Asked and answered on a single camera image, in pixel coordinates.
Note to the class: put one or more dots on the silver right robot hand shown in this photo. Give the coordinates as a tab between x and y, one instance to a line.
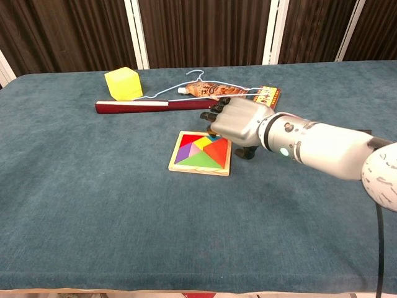
239	121

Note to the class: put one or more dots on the orange-red triangle puzzle piece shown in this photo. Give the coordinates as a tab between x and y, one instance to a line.
218	152

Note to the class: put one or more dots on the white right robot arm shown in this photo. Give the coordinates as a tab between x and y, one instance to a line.
325	146

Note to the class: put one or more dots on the blue wooden tangram piece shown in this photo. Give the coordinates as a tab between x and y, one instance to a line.
214	137

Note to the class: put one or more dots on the yellow wooden tangram square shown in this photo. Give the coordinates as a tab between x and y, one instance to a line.
203	142

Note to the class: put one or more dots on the pink wooden tangram triangle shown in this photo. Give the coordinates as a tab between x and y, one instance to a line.
195	150

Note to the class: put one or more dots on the red wooden tangram triangle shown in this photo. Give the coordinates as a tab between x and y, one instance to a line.
187	140

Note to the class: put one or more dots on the green triangle puzzle piece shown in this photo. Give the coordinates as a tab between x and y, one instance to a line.
198	161

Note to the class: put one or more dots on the purple wooden tangram parallelogram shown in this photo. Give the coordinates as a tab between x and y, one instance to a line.
183	152

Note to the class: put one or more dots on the wooden tangram tray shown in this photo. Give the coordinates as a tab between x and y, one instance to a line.
198	171

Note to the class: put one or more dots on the brown sauce pouch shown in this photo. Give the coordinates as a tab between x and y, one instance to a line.
211	90

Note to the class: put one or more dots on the red yellow card box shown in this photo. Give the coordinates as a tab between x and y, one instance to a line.
271	94

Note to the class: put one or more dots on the brown slatted panel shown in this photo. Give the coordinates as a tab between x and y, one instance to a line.
68	34
378	31
204	31
313	31

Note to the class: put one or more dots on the dark red folded fan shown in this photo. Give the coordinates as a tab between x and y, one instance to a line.
133	107

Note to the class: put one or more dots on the yellow cube block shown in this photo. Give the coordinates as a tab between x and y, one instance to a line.
124	83

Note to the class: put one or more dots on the teal tablecloth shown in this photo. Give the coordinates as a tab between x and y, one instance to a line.
93	201

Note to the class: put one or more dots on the white frame post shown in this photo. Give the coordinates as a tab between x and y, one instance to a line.
5	69
139	34
273	31
349	34

